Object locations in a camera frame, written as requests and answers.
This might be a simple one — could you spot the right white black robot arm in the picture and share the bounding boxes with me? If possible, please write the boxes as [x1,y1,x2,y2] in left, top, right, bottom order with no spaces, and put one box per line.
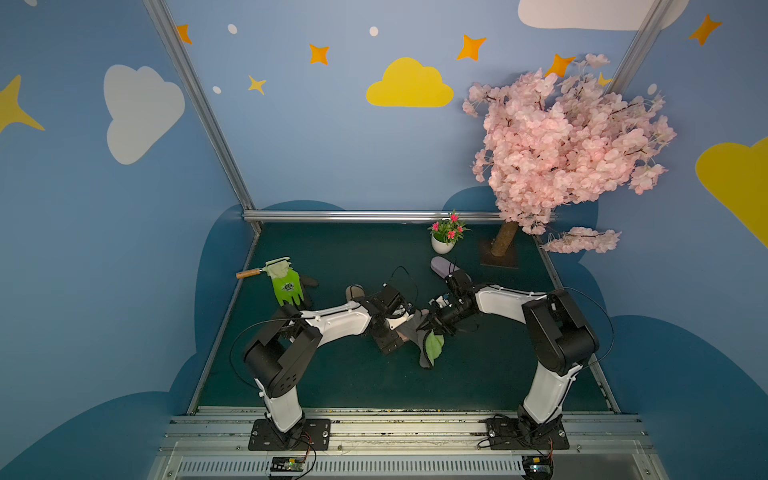
[417,269,600,432]

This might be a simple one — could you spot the aluminium front rail frame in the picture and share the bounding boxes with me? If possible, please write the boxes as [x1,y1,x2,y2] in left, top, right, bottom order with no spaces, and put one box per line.
[149,407,667,479]

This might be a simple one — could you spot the pink cherry blossom tree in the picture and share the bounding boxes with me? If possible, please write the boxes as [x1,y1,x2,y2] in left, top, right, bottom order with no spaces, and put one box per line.
[462,54,676,260]

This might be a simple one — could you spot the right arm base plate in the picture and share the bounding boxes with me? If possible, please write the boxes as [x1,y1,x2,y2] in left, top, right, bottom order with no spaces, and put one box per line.
[483,414,570,451]

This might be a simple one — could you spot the beige cork eyeglass case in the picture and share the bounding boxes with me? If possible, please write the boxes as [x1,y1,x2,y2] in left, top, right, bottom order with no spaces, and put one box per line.
[345,284,365,302]

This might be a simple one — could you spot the small potted pink flowers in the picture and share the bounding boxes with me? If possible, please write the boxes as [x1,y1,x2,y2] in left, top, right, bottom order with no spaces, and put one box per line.
[428,211,469,255]

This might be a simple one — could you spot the wooden handled garden trowel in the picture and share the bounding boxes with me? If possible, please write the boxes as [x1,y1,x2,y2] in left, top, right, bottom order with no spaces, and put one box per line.
[235,257,291,280]

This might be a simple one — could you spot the green black work glove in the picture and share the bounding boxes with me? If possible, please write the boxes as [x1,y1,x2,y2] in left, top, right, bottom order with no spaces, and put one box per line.
[271,269,319,310]

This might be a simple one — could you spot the grey green microfibre cloth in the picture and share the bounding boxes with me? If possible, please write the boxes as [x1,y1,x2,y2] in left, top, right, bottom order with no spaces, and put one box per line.
[395,310,445,370]

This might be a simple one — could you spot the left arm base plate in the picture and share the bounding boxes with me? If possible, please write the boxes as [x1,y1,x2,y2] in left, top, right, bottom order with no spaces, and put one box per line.
[247,418,332,451]

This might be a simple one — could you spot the right green circuit board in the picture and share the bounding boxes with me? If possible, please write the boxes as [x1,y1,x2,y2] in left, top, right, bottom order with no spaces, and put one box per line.
[522,456,554,480]

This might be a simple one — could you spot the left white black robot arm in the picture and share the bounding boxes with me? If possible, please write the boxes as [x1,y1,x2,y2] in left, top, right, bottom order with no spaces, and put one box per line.
[242,284,424,439]

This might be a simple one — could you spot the purple eyeglass case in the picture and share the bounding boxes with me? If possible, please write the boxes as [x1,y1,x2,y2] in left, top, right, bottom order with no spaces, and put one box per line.
[430,256,458,280]

